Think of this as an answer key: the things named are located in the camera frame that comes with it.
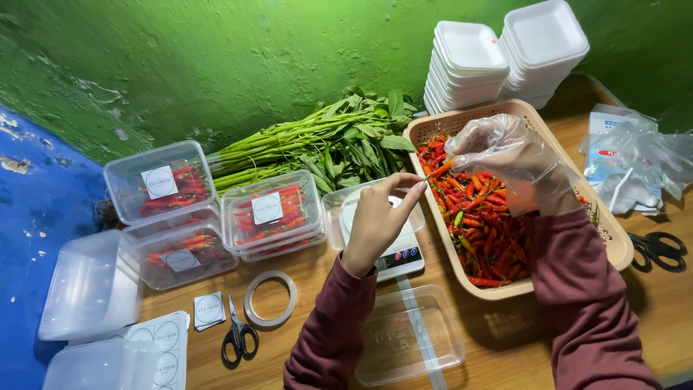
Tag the stack of clear plastic containers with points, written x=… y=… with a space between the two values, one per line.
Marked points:
x=89 y=287

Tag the small stack of label stickers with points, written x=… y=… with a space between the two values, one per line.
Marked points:
x=209 y=310

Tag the person's right fingers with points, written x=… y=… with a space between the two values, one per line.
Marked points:
x=476 y=143

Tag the clear plastic lid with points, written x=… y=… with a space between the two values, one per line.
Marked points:
x=409 y=336

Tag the person's left hand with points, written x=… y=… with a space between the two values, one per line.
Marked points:
x=373 y=227

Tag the empty clear plastic container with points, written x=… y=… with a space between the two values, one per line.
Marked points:
x=338 y=216

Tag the clear tape roll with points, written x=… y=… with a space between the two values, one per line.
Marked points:
x=254 y=314

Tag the person's right hand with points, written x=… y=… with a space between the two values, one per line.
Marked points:
x=520 y=162

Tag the pile of red chilies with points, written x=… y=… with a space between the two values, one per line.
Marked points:
x=482 y=233

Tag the sheet of round label stickers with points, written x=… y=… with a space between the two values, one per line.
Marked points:
x=165 y=346

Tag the heap of plastic glove packets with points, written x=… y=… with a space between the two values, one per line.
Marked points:
x=633 y=157

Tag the small black scissors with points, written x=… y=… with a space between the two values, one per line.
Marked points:
x=238 y=336

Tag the beige plastic basket tray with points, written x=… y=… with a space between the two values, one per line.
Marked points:
x=612 y=238

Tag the white digital kitchen scale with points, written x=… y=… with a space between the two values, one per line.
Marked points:
x=400 y=257

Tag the orange red chili pepper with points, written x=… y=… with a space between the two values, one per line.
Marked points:
x=440 y=169

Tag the bundle of green water spinach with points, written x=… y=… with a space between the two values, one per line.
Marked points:
x=335 y=146

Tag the clear labelled box of chilies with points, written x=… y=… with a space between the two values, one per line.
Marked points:
x=178 y=254
x=162 y=181
x=270 y=211

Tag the large black scissors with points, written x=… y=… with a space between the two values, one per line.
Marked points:
x=658 y=252

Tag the stack of white foam trays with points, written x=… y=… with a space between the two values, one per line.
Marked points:
x=465 y=65
x=541 y=49

